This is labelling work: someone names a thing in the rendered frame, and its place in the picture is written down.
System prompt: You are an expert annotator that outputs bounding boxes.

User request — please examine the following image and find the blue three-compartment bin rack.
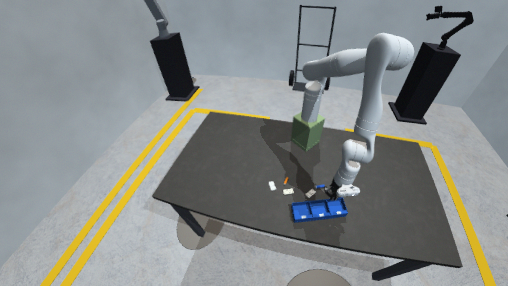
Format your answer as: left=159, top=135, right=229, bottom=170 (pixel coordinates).
left=291, top=197, right=348, bottom=223

